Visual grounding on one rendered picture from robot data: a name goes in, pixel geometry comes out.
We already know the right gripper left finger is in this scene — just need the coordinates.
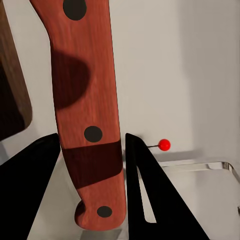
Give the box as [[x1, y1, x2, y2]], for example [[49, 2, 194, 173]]
[[0, 133, 61, 240]]

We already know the cutting board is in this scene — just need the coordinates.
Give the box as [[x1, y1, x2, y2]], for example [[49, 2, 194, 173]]
[[0, 0, 32, 141]]

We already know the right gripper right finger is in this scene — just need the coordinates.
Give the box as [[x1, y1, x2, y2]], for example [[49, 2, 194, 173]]
[[124, 133, 210, 240]]

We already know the parer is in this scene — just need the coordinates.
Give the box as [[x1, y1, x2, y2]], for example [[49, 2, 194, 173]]
[[30, 0, 127, 231]]

